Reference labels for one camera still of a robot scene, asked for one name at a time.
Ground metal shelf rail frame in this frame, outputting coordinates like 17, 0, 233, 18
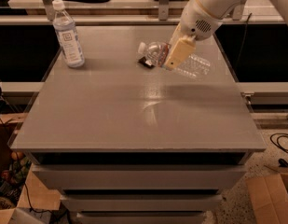
0, 0, 284, 23

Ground grey drawer cabinet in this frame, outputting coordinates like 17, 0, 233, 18
12, 25, 266, 224

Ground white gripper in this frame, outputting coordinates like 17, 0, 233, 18
164, 0, 223, 70

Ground cardboard box with groceries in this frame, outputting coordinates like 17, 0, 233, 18
0, 113, 61, 224

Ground white-labelled upright water bottle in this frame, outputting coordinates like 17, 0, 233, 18
52, 0, 85, 68

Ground cardboard box right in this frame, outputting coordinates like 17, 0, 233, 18
246, 173, 288, 224

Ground black cable on floor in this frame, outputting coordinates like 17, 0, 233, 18
269, 133, 288, 156

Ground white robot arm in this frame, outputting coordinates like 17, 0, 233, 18
163, 0, 288, 70

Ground clear plastic water bottle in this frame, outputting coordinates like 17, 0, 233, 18
138, 42, 212, 80

